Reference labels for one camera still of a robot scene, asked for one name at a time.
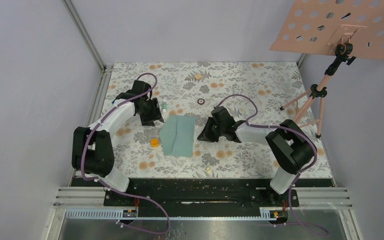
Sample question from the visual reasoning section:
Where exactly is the floral patterned table mat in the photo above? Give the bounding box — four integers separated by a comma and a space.
84, 61, 329, 180

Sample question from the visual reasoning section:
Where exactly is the aluminium frame post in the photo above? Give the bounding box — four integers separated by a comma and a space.
62, 0, 106, 72

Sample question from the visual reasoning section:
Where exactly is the small orange lego brick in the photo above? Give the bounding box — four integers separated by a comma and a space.
150, 138, 160, 148

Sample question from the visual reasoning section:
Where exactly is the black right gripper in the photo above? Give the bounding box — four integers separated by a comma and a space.
197, 116, 226, 143

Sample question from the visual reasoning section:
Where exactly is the white slotted cable duct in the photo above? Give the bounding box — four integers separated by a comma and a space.
65, 207, 287, 221

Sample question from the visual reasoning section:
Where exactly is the green white glue stick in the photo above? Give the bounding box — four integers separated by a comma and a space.
161, 101, 168, 113

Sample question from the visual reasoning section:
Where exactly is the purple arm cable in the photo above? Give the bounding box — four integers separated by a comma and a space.
216, 94, 329, 237
80, 72, 172, 235

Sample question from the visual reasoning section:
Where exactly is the pink music stand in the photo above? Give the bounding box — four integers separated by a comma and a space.
270, 0, 384, 123

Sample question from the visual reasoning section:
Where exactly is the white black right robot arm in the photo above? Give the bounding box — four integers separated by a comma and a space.
197, 106, 317, 206

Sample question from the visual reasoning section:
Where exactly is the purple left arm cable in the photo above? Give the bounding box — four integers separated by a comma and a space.
80, 72, 172, 235

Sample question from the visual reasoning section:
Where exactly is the teal paper envelope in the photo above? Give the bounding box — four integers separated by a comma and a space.
159, 115, 196, 158

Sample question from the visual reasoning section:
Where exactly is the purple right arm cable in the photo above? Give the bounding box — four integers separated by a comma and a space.
216, 94, 329, 237

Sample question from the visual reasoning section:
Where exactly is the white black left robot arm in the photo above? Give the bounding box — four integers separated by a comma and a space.
71, 79, 164, 206

